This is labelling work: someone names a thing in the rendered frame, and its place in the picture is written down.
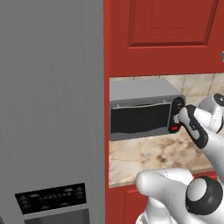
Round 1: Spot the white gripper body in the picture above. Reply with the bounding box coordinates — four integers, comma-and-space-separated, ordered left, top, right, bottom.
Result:
173, 107, 190, 127

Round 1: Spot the black toaster oven knob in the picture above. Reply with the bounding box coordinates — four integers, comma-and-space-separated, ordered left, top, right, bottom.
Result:
174, 98, 185, 109

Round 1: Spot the black glass toaster oven door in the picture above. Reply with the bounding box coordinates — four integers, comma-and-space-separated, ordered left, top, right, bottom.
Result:
110, 101, 173, 138

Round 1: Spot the grey toaster oven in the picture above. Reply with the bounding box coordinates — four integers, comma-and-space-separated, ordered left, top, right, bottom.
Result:
108, 78, 187, 142

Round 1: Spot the red base cupboard door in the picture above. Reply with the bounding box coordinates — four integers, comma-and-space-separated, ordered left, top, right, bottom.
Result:
108, 171, 224, 224

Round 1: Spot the grey fridge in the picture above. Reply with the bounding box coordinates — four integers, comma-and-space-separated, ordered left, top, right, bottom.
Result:
0, 0, 106, 224

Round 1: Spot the red wall cupboard door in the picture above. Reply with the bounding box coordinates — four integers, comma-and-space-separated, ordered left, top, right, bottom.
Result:
103, 0, 224, 78

